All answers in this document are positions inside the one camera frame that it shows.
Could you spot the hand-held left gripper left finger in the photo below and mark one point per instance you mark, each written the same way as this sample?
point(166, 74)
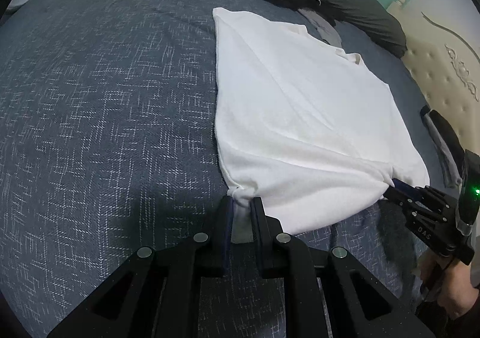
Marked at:
point(227, 233)

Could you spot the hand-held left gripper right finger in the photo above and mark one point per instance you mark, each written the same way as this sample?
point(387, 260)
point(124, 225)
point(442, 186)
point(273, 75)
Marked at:
point(258, 233)

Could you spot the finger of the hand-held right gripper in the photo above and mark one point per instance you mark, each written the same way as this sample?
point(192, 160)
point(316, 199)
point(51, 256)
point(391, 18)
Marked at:
point(401, 199)
point(407, 187)

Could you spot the white long-sleeve shirt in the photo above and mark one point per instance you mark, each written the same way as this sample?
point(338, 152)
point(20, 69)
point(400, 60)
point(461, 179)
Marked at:
point(300, 116)

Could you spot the person's right hand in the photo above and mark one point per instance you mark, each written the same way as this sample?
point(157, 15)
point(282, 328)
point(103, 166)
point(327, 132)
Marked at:
point(461, 289)

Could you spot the folded grey white garment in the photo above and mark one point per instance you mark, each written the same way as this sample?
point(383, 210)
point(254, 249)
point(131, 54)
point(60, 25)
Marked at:
point(444, 161)

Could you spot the folded black garment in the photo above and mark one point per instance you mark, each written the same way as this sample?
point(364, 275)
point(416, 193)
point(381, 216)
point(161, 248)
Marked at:
point(450, 139)

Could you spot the cream tufted headboard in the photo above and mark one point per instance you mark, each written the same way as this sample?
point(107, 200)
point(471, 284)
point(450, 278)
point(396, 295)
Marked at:
point(438, 72)

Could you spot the bed with blue patterned sheet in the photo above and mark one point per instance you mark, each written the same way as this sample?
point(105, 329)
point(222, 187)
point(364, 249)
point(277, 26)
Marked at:
point(112, 116)

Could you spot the light grey garment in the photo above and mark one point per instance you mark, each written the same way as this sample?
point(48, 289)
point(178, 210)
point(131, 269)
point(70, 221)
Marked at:
point(324, 28)

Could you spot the dark grey duvet roll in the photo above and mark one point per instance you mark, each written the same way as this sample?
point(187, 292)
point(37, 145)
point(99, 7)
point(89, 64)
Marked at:
point(360, 12)

